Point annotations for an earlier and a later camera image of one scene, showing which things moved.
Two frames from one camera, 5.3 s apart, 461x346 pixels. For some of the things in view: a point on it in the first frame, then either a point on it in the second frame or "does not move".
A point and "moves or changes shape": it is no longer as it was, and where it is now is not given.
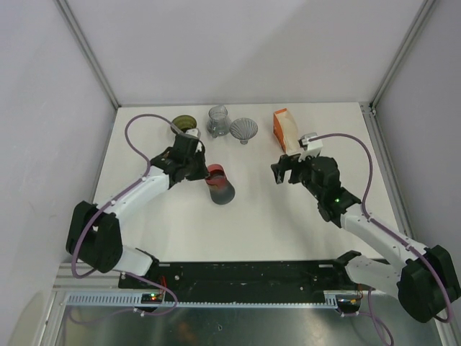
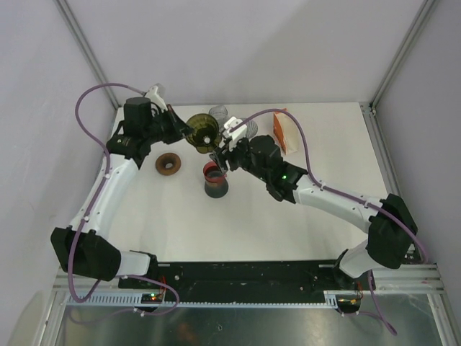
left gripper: (203, 171) → (176, 123)
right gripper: (279, 169) → (237, 145)
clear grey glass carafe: (218, 123) does not move
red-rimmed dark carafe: (222, 189) moves or changes shape
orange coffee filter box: (286, 128) does not move
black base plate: (240, 278) does not move
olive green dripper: (183, 122) moves or changes shape
